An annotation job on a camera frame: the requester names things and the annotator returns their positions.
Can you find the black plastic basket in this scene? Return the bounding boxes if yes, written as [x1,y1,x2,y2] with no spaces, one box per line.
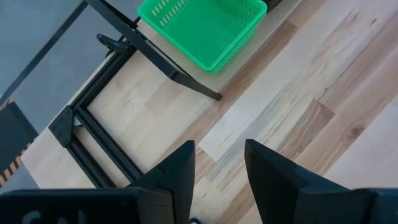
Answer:
[263,0,284,14]

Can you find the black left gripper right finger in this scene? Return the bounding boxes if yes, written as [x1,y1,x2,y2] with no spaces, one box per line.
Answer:
[244,139,398,224]

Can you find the black orange striped floor mat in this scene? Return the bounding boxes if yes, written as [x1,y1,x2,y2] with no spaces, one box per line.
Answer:
[0,98,39,188]

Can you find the black aluminium table frame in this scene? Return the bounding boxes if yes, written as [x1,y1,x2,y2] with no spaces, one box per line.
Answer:
[48,46,146,190]

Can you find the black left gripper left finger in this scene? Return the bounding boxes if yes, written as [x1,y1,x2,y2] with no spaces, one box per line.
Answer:
[0,140,197,224]

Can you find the green plastic basket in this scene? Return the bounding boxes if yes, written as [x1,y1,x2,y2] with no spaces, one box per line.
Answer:
[136,0,269,75]

